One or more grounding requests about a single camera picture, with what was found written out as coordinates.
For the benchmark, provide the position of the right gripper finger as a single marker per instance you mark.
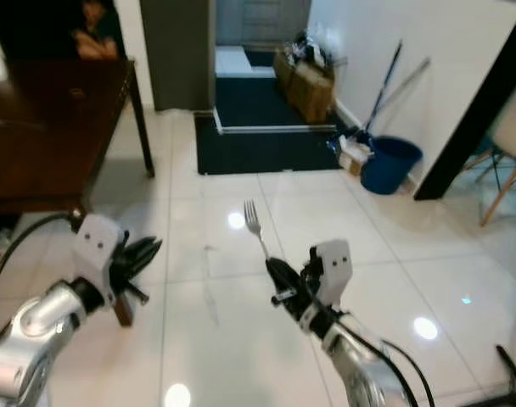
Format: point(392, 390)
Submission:
point(282, 285)
point(281, 269)

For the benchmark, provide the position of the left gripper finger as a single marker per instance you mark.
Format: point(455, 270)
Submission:
point(149, 258)
point(135, 252)

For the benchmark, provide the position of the silver metal fork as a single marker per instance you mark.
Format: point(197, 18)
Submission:
point(251, 216)

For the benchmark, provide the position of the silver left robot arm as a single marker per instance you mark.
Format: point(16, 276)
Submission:
point(37, 339)

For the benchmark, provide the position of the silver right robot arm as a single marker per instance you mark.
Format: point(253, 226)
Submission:
point(360, 365)

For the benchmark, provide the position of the dark blue floor mat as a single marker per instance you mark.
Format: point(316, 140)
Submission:
point(258, 144)

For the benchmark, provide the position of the dark brown wooden table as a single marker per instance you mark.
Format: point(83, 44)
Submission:
point(54, 153)

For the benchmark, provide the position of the blue plastic bucket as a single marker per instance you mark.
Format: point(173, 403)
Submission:
point(389, 165)

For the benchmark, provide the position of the brown cardboard box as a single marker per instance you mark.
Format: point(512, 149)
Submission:
point(309, 85)

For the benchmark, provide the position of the dark grey door panel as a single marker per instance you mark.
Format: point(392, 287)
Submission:
point(177, 51)

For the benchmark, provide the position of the seated person in dark clothes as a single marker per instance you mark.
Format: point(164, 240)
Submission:
point(97, 38)

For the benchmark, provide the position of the white chair with wooden legs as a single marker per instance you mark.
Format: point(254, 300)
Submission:
point(514, 127)

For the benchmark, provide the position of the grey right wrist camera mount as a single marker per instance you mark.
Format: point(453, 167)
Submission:
point(334, 263)

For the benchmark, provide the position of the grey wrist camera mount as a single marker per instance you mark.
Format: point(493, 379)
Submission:
point(334, 263)
point(97, 242)

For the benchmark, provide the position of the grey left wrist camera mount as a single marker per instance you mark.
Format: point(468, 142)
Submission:
point(97, 242)

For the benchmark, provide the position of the black metal floor frame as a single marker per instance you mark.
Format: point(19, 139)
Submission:
point(514, 365)

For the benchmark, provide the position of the black slanted metal frame post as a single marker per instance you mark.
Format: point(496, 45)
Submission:
point(470, 110)

